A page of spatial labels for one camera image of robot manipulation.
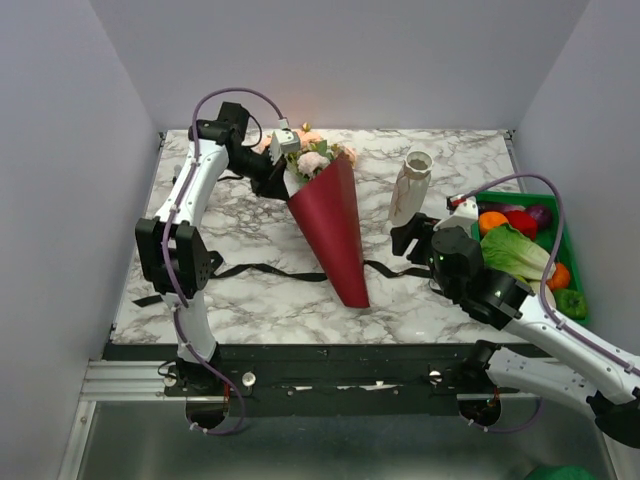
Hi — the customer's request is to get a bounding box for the black ribbon gold lettering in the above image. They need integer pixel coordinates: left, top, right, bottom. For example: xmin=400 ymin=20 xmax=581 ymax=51
xmin=133 ymin=260 xmax=432 ymax=308

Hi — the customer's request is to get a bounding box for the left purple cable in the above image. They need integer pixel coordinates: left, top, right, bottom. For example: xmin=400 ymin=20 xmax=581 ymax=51
xmin=164 ymin=87 xmax=289 ymax=437

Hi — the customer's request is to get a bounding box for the green plastic basket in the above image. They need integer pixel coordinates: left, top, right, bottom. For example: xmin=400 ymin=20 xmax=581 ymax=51
xmin=472 ymin=191 xmax=589 ymax=326

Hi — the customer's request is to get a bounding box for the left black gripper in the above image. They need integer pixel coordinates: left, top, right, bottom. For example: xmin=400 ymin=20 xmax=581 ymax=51
xmin=226 ymin=145 xmax=290 ymax=203

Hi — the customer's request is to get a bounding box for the purple cable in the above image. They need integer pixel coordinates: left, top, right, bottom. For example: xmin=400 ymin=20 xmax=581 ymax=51
xmin=459 ymin=173 xmax=640 ymax=434
xmin=164 ymin=87 xmax=289 ymax=437

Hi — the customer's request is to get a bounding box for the green object bottom edge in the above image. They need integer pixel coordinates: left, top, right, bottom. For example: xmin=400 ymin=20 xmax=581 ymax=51
xmin=525 ymin=465 xmax=596 ymax=480

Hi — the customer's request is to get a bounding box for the pale pink flower stem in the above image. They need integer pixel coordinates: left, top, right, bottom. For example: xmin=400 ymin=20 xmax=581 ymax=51
xmin=285 ymin=140 xmax=335 ymax=189

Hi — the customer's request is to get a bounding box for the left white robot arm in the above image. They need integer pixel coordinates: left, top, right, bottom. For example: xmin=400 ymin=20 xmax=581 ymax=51
xmin=135 ymin=118 xmax=300 ymax=395

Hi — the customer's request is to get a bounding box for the purple onion toy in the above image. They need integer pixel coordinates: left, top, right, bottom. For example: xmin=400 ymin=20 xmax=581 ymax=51
xmin=525 ymin=204 xmax=554 ymax=231

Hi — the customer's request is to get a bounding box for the green bell pepper toy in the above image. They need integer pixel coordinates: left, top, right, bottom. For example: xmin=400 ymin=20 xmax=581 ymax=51
xmin=553 ymin=289 xmax=588 ymax=321

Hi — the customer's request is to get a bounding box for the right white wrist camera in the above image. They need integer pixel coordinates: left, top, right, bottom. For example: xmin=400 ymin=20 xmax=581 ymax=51
xmin=436 ymin=195 xmax=479 ymax=234

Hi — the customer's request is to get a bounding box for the white radish toy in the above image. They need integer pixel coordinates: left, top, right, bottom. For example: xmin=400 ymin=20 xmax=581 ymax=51
xmin=529 ymin=280 xmax=557 ymax=312

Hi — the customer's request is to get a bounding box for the green lettuce toy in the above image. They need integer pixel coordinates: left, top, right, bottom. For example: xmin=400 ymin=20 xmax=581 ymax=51
xmin=480 ymin=224 xmax=550 ymax=281

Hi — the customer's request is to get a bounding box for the dark purple eggplant toy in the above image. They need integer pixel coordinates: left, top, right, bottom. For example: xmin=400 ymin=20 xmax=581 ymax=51
xmin=477 ymin=201 xmax=525 ymax=214

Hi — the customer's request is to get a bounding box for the white ribbed ceramic vase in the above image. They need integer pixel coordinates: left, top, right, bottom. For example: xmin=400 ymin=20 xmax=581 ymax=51
xmin=388 ymin=148 xmax=433 ymax=227

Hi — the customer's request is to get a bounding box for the red pepper toy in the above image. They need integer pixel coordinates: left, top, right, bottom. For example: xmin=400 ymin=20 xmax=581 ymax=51
xmin=505 ymin=210 xmax=538 ymax=241

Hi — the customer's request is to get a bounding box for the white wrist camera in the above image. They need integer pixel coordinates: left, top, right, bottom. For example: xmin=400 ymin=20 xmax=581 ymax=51
xmin=269 ymin=129 xmax=301 ymax=163
xmin=436 ymin=195 xmax=479 ymax=234

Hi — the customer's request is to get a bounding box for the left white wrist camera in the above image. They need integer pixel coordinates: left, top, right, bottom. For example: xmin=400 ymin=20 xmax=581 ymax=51
xmin=269 ymin=129 xmax=301 ymax=163

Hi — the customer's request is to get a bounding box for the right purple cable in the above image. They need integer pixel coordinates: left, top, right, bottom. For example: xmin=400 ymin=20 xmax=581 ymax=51
xmin=459 ymin=173 xmax=640 ymax=434

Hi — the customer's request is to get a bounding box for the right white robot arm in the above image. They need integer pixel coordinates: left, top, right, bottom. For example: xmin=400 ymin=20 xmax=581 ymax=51
xmin=391 ymin=213 xmax=639 ymax=448

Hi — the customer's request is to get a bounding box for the orange fruit toy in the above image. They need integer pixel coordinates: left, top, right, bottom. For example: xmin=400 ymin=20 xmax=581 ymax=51
xmin=478 ymin=211 xmax=509 ymax=236

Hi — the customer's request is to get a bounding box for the dark red wrapping paper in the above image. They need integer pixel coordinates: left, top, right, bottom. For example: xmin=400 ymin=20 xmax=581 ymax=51
xmin=287 ymin=154 xmax=370 ymax=309

